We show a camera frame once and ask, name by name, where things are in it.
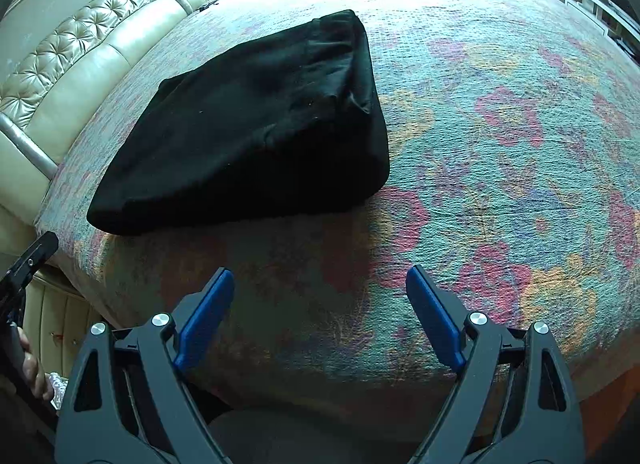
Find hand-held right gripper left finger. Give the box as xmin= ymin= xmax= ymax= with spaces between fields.
xmin=54 ymin=267 xmax=236 ymax=464

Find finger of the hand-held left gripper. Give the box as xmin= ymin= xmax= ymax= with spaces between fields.
xmin=0 ymin=231 xmax=60 ymax=297

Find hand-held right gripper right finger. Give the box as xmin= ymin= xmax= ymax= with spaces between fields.
xmin=405 ymin=265 xmax=587 ymax=464

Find black pants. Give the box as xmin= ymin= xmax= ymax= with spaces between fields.
xmin=86 ymin=10 xmax=392 ymax=237

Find person's left hand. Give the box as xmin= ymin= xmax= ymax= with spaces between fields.
xmin=18 ymin=326 xmax=55 ymax=401

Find floral bed blanket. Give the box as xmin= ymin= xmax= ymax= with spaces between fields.
xmin=34 ymin=0 xmax=640 ymax=397

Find beige tufted leather headboard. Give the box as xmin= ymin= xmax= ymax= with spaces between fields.
xmin=0 ymin=0 xmax=210 ymax=181

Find white shelf unit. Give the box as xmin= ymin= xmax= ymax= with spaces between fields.
xmin=565 ymin=0 xmax=640 ymax=52

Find beige padded bed frame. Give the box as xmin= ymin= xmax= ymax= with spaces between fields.
xmin=22 ymin=264 xmax=117 ymax=381

